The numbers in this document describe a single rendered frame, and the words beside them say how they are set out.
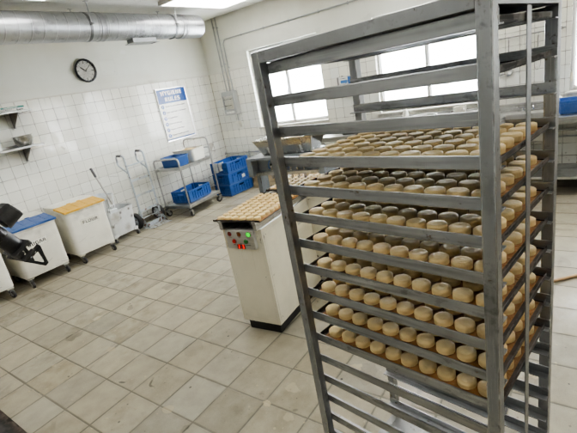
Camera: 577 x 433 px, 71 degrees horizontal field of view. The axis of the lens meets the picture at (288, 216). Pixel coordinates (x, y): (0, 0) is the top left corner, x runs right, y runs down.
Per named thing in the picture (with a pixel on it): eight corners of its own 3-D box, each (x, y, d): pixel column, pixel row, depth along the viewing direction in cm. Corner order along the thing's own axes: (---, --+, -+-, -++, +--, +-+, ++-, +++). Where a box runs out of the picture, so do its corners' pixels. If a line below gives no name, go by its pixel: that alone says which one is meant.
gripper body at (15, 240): (19, 240, 142) (0, 228, 137) (33, 242, 136) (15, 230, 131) (6, 256, 139) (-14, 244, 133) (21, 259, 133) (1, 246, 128)
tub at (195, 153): (187, 158, 701) (185, 147, 695) (208, 156, 680) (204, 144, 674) (173, 163, 671) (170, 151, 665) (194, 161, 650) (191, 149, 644)
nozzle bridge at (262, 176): (272, 186, 379) (265, 150, 368) (344, 183, 342) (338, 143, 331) (253, 197, 353) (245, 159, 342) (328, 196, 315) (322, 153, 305)
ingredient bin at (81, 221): (83, 266, 514) (63, 210, 490) (61, 259, 553) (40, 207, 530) (121, 248, 553) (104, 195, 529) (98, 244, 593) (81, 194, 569)
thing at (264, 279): (289, 283, 370) (270, 190, 342) (323, 288, 352) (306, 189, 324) (245, 328, 314) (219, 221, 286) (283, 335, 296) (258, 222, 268)
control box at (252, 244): (231, 246, 290) (227, 228, 285) (258, 247, 277) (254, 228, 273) (228, 248, 287) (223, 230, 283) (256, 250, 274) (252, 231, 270)
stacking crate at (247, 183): (239, 186, 787) (236, 176, 781) (254, 186, 762) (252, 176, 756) (216, 196, 743) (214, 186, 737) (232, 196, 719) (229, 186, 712)
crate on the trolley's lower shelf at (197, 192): (195, 193, 712) (191, 182, 706) (212, 192, 694) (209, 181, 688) (173, 204, 666) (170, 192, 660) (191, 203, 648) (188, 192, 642)
